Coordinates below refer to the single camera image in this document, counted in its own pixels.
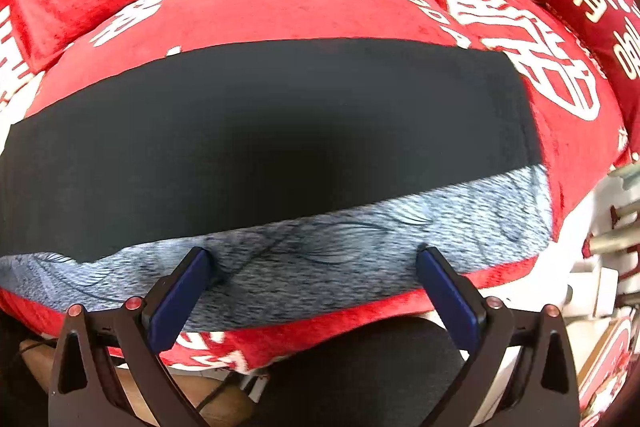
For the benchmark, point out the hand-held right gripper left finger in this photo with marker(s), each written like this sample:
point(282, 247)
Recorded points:
point(180, 297)

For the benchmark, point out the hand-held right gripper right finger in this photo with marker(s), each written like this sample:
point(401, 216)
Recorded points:
point(450, 302)

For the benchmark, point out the black pants with grey lining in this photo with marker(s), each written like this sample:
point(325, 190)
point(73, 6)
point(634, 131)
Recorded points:
point(250, 132)

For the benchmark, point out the dark cloth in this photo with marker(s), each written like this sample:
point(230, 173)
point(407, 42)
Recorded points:
point(350, 382)

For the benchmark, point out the red printed box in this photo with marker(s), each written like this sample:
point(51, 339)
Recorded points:
point(612, 357)

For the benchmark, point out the grey metal tube rack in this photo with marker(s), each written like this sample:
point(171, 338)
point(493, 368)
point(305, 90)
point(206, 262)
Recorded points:
point(622, 237)

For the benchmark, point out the red printed blanket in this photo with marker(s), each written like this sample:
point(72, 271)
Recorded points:
point(350, 2)

